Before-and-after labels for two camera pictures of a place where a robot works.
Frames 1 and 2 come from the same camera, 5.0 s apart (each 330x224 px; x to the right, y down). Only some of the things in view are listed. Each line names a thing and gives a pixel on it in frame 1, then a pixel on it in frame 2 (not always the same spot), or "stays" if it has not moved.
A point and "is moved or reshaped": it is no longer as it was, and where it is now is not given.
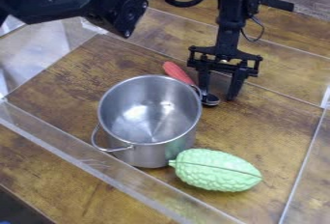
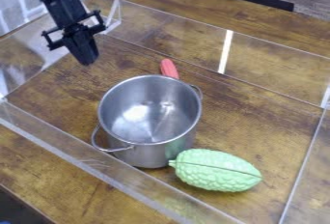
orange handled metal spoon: x=177 y=71 is moved or reshaped
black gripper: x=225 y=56 → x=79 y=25
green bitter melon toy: x=214 y=170 stays
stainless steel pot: x=149 y=114 stays
